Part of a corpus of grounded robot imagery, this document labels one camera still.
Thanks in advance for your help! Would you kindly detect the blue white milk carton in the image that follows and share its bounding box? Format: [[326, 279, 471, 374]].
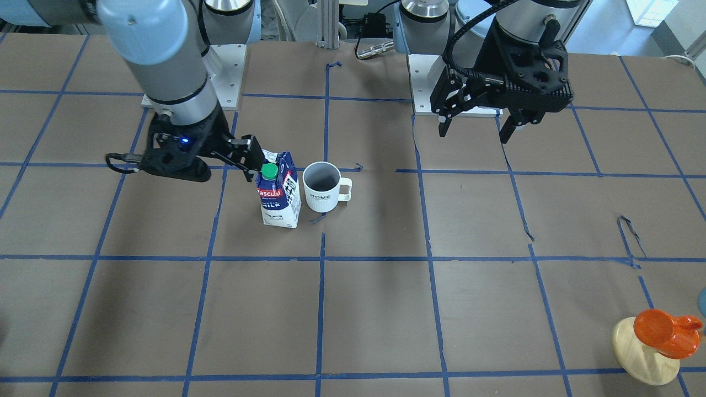
[[255, 150, 302, 229]]

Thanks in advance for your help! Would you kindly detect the white ceramic mug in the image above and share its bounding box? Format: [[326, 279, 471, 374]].
[[302, 161, 352, 213]]

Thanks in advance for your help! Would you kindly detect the blue-grey cup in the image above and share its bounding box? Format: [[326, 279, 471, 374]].
[[697, 288, 706, 317]]

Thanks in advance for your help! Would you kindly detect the aluminium frame post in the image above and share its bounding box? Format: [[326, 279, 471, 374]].
[[315, 0, 340, 52]]

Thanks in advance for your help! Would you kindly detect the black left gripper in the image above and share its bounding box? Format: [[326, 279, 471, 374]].
[[430, 61, 574, 145]]

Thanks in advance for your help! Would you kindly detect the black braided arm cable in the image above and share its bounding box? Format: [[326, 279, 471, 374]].
[[444, 0, 525, 86]]

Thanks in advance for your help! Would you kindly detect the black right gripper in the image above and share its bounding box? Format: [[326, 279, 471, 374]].
[[138, 108, 265, 183]]

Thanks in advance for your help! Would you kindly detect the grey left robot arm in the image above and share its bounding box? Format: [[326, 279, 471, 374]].
[[387, 1, 583, 144]]

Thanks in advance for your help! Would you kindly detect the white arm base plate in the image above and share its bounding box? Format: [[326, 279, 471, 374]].
[[141, 43, 248, 110], [407, 53, 502, 117]]

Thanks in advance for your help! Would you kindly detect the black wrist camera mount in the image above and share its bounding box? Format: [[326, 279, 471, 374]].
[[476, 14, 568, 94]]

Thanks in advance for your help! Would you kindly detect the orange cup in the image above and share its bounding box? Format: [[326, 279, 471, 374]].
[[633, 309, 704, 360]]

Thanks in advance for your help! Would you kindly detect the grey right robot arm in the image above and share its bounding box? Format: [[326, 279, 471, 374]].
[[2, 1, 265, 183]]

